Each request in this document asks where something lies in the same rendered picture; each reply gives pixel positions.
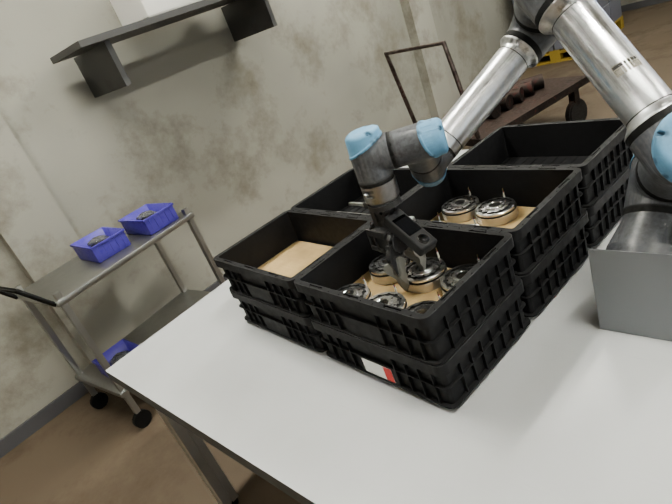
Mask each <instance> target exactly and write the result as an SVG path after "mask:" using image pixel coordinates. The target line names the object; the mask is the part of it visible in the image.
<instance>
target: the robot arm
mask: <svg viewBox="0 0 672 504"><path fill-rule="evenodd" d="M557 39H558V41H559V42H560V43H561V44H562V46H563V47H564V48H565V50H566V51H567V52H568V53H569V55H570V56H571V57H572V59H573V60H574V61H575V62H576V64H577V65H578V66H579V68H580V69H581V70H582V71H583V73H584V74H585V75H586V77H587V78H588V79H589V81H590V82H591V83H592V84H593V86H594V87H595V88H596V90H597V91H598V92H599V93H600V95H601V96H602V97H603V99H604V100H605V101H606V102H607V104H608V105H609V106H610V108H611V109H612V110H613V111H614V113H615V114H616V115H617V117H618V118H619V119H620V120H621V122H622V123H623V124H624V126H625V127H626V129H627V131H626V135H625V139H624V142H625V143H626V145H627V146H628V147H629V149H630V150H631V151H632V152H633V157H632V159H631V162H630V174H629V180H628V185H627V191H626V196H625V202H624V208H623V214H622V219H621V222H620V224H619V226H618V228H617V229H616V231H615V233H614V235H613V236H612V238H611V240H610V241H609V243H608V245H607V247H606V250H616V251H630V252H644V253H658V254H672V91H671V89H670V88H669V87H668V86H667V85H666V83H665V82H664V81H663V80H662V79H661V77H660V76H659V75H658V74H657V73H656V72H655V70H654V69H653V68H652V67H651V66H650V64H649V63H648V62H647V61H646V60H645V58H644V57H643V56H642V55H641V54H640V52H639V51H638V50H637V49H636V48H635V46H634V45H633V44H632V43H631V42H630V40H629V39H628V38H627V37H626V36H625V35H624V33H623V32H622V31H621V30H620V29H619V27H618V26H617V25H616V24H615V23H614V21H613V20H612V19H611V18H610V17H609V15H608V14H607V13H606V12H605V11H604V9H603V8H602V7H601V6H600V5H599V3H598V2H597V1H596V0H514V15H513V19H512V22H511V24H510V27H509V29H508V30H507V32H506V33H505V34H504V36H503V37H502V38H501V40H500V46H501V47H500V48H499V49H498V51H497V52H496V53H495V54H494V56H493V57H492V58H491V59H490V60H489V62H488V63H487V64H486V65H485V67H484V68H483V69H482V70H481V72H480V73H479V74H478V75H477V77H476V78H475V79H474V80H473V82H472V83H471V84H470V85H469V87H468V88H467V89H466V90H465V92H464V93H463V94H462V95H461V96H460V98H459V99H458V100H457V101H456V103H455V104H454V105H453V106H452V108H451V109H450V110H449V111H448V113H447V114H446V115H445V116H444V118H443V119H442V120H441V119H439V118H431V119H428V120H420V121H418V122H417V123H414V124H411V125H408V126H405V127H401V128H398V129H395V130H392V131H388V132H383V133H382V131H381V130H380V129H379V127H378V126H377V125H369V126H363V127H360V128H358V129H356V130H354V131H352V132H350V133H349V134H348V135H347V136H346V138H345V144H346V147H347V150H348V154H349V160H350V161H351V163H352V166H353V168H354V171H355V174H356V177H357V180H358V183H359V185H360V188H361V191H362V194H363V197H364V199H365V201H364V202H363V206H364V208H366V209H369V211H370V214H371V217H372V220H373V221H371V222H373V223H372V224H371V222H370V227H369V228H368V229H366V233H367V236H368V239H369V241H370V244H371V247H372V250H375V251H379V252H381V253H386V259H387V262H388V264H386V265H385V266H384V271H385V273H386V274H388V275H389V276H391V277H393V278H394V279H396V281H397V282H398V284H399V285H400V287H401V288H402V289H404V290H405V291H407V290H408V288H409V284H410V282H409V281H408V279H407V273H406V270H405V265H406V260H405V258H403V257H401V256H399V253H401V254H403V253H404V254H405V255H406V256H407V257H408V258H410V259H411V260H413V261H415V262H416V264H417V265H418V267H419V271H421V270H425V269H426V253H427V252H429V251H430V250H432V249H433V248H435V246H436V243H437V239H436V238H434V237H433V236H432V235H431V234H430V233H428V232H427V231H426V230H425V229H424V228H422V227H421V226H420V225H419V224H418V223H416V222H415V221H414V220H413V219H411V218H410V217H409V216H408V215H407V214H405V213H404V212H403V211H402V210H401V209H397V210H396V206H397V205H399V204H400V202H401V198H400V194H399V193H400V190H399V187H398V184H397V181H396V178H395V175H394V172H393V169H395V168H396V169H397V168H400V167H404V166H408V167H409V169H410V171H411V175H412V176H413V178H414V179H415V180H416V181H417V182H418V183H419V184H420V185H422V186H425V187H434V186H437V185H439V184H440V183H441V182H442V181H443V180H444V178H445V176H446V172H447V167H448V165H449V164H450V163H451V162H452V161H453V159H454V158H455V157H456V156H457V155H458V153H459V152H460V151H461V150H462V148H463V147H464V146H465V145H466V143H467V142H468V141H469V140H470V139H471V137H472V136H473V135H474V134H475V132H476V131H477V130H478V129H479V128H480V126H481V125H482V124H483V123H484V121H485V120H486V119H487V118H488V116H489V115H490V114H491V113H492V112H493V110H494V109H495V108H496V107H497V105H498V104H499V103H500V102H501V100H502V99H503V98H504V97H505V96H506V94H507V93H508V92H509V91H510V89H511V88H512V87H513V86H514V84H515V83H516V82H517V81H518V80H519V78H520V77H521V76H522V75H523V73H524V72H525V71H526V70H527V69H528V68H533V67H535V66H536V65H537V64H538V62H539V61H540V60H541V59H542V58H543V56H544V55H545V54H546V53H547V52H548V50H549V49H550V48H551V47H552V45H553V44H554V43H555V42H556V40H557ZM374 226H375V227H374ZM373 227H374V228H373ZM370 237H371V238H370ZM371 240H372V241H371ZM372 243H373V244H372ZM406 248H407V250H405V249H406Z"/></svg>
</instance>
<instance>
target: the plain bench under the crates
mask: <svg viewBox="0 0 672 504"><path fill-rule="evenodd" d="M230 286H231V284H230V282H229V280H227V281H225V282H224V283H222V284H221V285H220V286H218V287H217V288H216V289H214V290H213V291H212V292H210V293H209V294H208V295H206V296H205V297H204V298H202V299H201V300H200V301H198V302H197V303H196V304H194V305H193V306H192V307H190V308H189V309H187V310H186V311H185V312H183V313H182V314H181V315H179V316H178V317H177V318H175V319H174V320H173V321H171V322H170V323H169V324H167V325H166V326H165V327H163V328H162V329H161V330H159V331H158V332H157V333H155V334H154V335H152V336H151V337H150V338H148V339H147V340H146V341H144V342H143V343H142V344H140V345H139V346H138V347H136V348H135V349H134V350H132V351H131V352H130V353H128V354H127V355H126V356H124V357H123V358H122V359H120V360H119V361H117V362H116V363H115V364H113V365H112V366H111V367H109V368H108V369H107V370H105V372H106V373H107V374H108V376H109V377H110V379H111V380H112V381H114V382H115V383H117V384H118V385H120V386H121V387H123V388H124V389H126V390H128V391H129V392H131V393H132V394H134V395H135V396H137V397H138V398H140V399H141V400H143V401H144V402H146V403H148V404H149V405H151V406H152V407H154V408H155V409H156V411H157V412H158V414H159V415H160V417H161V418H162V420H163V421H164V423H165V424H166V426H167V427H168V429H169V430H170V432H171V433H172V435H173V436H174V438H175V439H176V441H177V442H178V444H179V445H180V447H181V448H182V450H183V451H184V453H185V454H186V456H187V457H188V459H189V460H190V462H191V463H192V465H193V466H194V468H195V469H196V471H197V472H198V474H199V475H200V477H201V478H202V480H203V481H204V483H205V484H206V486H207V487H208V489H209V490H210V492H211V493H212V495H213V496H214V498H215V499H216V501H217V502H218V503H219V504H238V498H237V497H238V494H237V493H236V491H235V490H234V488H233V486H232V485H231V483H230V482H229V480H228V479H227V477H226V475H225V474H224V472H223V471H222V469H221V468H220V466H219V464H218V463H217V461H216V460H215V458H214V457H213V455H212V453H211V452H210V450H209V449H208V447H207V446H206V444H205V442H204V441H206V442H207V443H209V444H210V445H212V446H214V447H215V448H217V449H218V450H220V451H221V452H223V453H224V454H226V455H227V456H229V457H230V458H232V459H234V460H235V461H237V462H238V463H240V464H241V465H243V466H244V467H246V468H247V469H249V470H250V471H252V472H253V473H255V474H257V475H258V476H260V477H261V478H263V479H264V480H266V481H267V482H269V483H270V484H272V485H273V486H275V487H277V488H278V489H280V490H281V491H283V492H284V493H286V494H287V495H289V496H290V497H292V498H293V499H295V500H296V501H298V502H300V503H301V504H672V342H671V341H666V340H660V339H654V338H649V337H643V336H637V335H632V334H626V333H620V332H614V331H609V330H603V329H600V327H599V320H598V314H597V307H596V301H595V294H594V288H593V281H592V275H591V268H590V262H589V256H588V257H587V258H586V259H585V261H584V262H583V263H582V264H581V265H580V266H579V268H578V269H577V270H576V271H575V272H574V273H573V275H572V276H571V277H570V278H569V279H568V280H567V282H566V283H565V284H564V285H563V286H562V287H561V289H560V290H559V291H558V292H557V293H556V294H555V295H554V297H553V298H552V299H551V300H550V301H549V302H548V304H547V305H546V306H545V307H544V308H543V309H542V311H541V312H540V313H539V314H538V315H537V316H534V317H528V318H529V319H530V321H531V322H530V325H529V326H528V327H527V328H526V329H525V330H524V332H523V333H522V334H521V335H520V336H519V337H518V339H517V340H516V341H515V342H514V343H513V344H512V346H511V347H510V348H509V349H508V350H507V351H506V353H505V354H504V355H503V356H502V357H501V358H500V360H499V361H498V362H497V363H496V364H495V365H494V367H493V368H492V369H491V370H490V371H489V372H488V374H487V375H486V376H485V377H484V378H483V379H482V381H481V382H480V383H479V384H478V385H477V386H476V388H475V389H474V390H473V391H472V392H471V393H470V395H469V396H468V397H467V398H466V399H465V400H464V402H463V403H462V404H461V405H460V406H459V407H457V408H455V409H447V408H445V407H443V406H440V405H438V404H436V403H433V402H431V401H429V400H427V399H424V398H422V397H420V396H418V395H415V394H413V393H411V392H408V391H406V390H404V389H402V388H399V387H397V386H395V385H393V384H390V383H388V382H386V381H383V380H381V379H379V378H377V377H374V376H372V375H370V374H367V373H365V372H363V371H361V370H358V369H356V368H354V367H352V366H349V365H347V364H345V363H342V362H340V361H338V360H336V359H333V358H331V357H329V356H327V354H326V352H327V351H325V352H317V351H315V350H313V349H311V348H308V347H306V346H304V345H301V344H299V343H297V342H295V341H292V340H290V339H288V338H286V337H283V336H281V335H279V334H276V333H274V332H272V331H270V330H267V329H265V328H263V327H261V326H258V325H256V324H254V323H251V322H249V321H247V320H245V318H244V317H245V316H246V313H245V311H244V309H243V308H240V307H239V304H240V301H239V300H238V299H235V298H233V296H232V294H231V292H230V289H229V287H230ZM203 440H204V441H203Z"/></svg>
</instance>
